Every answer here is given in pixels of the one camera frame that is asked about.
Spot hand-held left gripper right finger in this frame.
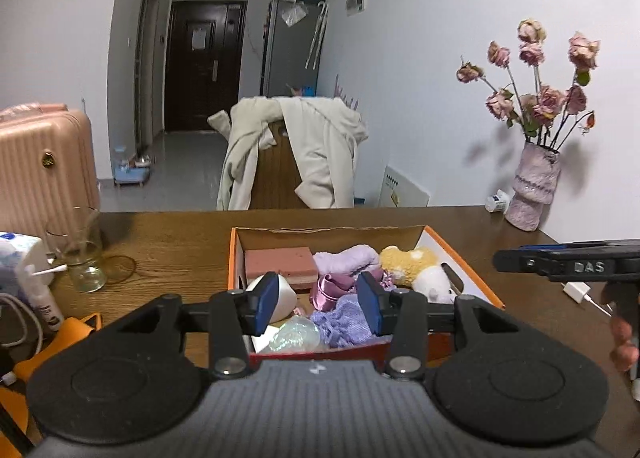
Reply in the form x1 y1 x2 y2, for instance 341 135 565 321
356 271 521 381

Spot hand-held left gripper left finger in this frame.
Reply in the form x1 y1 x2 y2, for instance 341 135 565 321
117 272 281 380

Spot purple knitted pouch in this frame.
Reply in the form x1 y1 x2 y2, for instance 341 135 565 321
311 295 393 350

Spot pastel towel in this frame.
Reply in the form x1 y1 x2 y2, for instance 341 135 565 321
313 245 382 275

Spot iridescent soft ball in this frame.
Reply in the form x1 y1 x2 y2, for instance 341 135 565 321
270 315 321 353

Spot red cardboard box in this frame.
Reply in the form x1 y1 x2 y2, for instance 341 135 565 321
227 224 506 369

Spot person's right hand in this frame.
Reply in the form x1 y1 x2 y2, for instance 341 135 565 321
600 280 640 373

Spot pink brick block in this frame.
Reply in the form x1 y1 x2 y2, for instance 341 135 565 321
244 246 318 289

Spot white charger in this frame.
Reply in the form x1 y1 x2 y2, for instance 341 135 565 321
563 281 613 317

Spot yellow plush toy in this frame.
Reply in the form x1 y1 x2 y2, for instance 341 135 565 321
379 245 443 286

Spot pink vase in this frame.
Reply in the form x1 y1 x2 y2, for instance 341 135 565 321
505 142 562 232

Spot white plush toy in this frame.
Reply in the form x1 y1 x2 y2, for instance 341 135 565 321
411 265 458 304

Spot small white bottle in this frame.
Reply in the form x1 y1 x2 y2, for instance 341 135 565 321
485 189 511 213

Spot wooden chair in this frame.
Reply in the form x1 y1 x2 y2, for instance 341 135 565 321
249 119 358 210

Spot dried pink flowers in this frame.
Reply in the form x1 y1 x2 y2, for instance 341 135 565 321
456 18 601 151

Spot white jacket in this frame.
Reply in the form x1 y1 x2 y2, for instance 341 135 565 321
207 96 370 211

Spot glass beaker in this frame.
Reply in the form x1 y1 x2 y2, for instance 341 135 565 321
45 206 108 294

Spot white spray bottle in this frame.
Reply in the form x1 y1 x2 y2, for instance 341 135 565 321
17 263 65 331

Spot dark door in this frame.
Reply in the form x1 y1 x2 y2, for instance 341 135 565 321
165 0 247 132

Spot grey refrigerator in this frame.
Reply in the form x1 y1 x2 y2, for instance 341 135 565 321
260 0 328 99

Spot tissue pack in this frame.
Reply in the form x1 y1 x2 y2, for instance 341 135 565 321
0 232 43 296

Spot pink suitcase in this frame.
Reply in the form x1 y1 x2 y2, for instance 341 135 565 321
0 103 101 239

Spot white hanging umbrella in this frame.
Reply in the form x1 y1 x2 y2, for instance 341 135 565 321
306 2 328 70

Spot clear plastic bag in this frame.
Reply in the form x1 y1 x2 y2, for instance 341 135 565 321
280 2 307 28

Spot white cable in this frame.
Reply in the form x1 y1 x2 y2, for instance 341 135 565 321
0 293 43 349

